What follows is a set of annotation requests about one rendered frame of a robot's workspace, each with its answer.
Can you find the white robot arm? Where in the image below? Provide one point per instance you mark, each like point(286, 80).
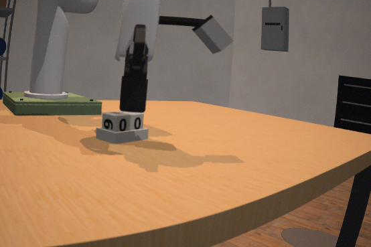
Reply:
point(51, 38)

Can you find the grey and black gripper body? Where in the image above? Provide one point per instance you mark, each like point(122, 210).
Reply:
point(137, 12)

